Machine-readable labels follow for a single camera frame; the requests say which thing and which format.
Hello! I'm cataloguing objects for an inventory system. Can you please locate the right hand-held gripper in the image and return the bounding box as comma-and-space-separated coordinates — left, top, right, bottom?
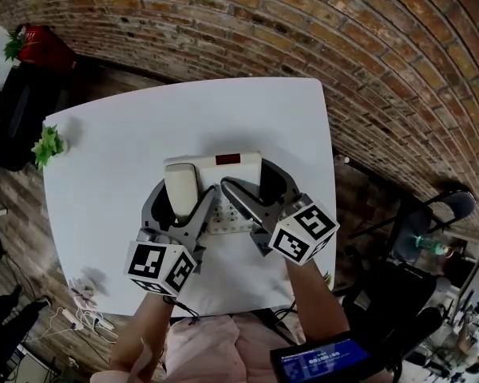
220, 159, 341, 267

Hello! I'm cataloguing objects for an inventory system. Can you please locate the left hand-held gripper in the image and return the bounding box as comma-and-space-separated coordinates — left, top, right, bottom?
123, 180, 222, 297

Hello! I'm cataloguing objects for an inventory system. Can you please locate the beige desk telephone handset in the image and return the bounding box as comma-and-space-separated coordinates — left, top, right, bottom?
164, 162, 203, 220

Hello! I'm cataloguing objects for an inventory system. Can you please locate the beige desk telephone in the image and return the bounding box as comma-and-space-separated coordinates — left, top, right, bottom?
163, 151, 263, 235

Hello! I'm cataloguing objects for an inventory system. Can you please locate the person's right forearm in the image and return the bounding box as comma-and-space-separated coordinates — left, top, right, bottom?
283, 258, 350, 343

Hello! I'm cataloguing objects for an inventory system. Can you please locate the person's left forearm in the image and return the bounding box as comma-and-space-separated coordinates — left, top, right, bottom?
109, 291, 175, 375

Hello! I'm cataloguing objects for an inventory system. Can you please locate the white power strip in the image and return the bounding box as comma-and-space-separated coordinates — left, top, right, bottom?
90, 316, 116, 332
61, 308, 85, 331

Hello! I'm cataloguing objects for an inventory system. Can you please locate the person's pink clothing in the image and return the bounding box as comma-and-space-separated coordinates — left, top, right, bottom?
89, 312, 309, 383

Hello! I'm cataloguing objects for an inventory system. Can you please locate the small green succulent plant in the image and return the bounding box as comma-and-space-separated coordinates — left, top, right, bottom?
30, 123, 69, 172

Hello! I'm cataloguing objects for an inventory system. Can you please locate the black office chair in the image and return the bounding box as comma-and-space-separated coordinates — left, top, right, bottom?
340, 260, 445, 369

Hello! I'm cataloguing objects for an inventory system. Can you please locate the green plastic bottle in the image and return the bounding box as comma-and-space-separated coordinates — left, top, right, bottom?
412, 235, 451, 255

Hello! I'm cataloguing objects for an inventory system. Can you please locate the smartphone with blue screen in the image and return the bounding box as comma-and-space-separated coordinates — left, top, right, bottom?
269, 334, 373, 383

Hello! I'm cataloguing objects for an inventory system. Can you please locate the dark chair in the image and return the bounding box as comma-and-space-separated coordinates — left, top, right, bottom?
0, 63, 72, 172

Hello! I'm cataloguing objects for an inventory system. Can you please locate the black folding chair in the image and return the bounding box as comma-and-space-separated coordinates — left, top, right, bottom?
348, 188, 477, 263

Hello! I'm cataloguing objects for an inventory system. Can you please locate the red box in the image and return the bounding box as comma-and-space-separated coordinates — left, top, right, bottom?
17, 23, 77, 72

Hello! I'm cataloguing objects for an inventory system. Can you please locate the green leafy plant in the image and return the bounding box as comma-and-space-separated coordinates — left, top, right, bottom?
2, 27, 28, 62

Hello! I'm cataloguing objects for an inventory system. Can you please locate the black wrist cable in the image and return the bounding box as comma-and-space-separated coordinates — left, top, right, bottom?
162, 294, 201, 327

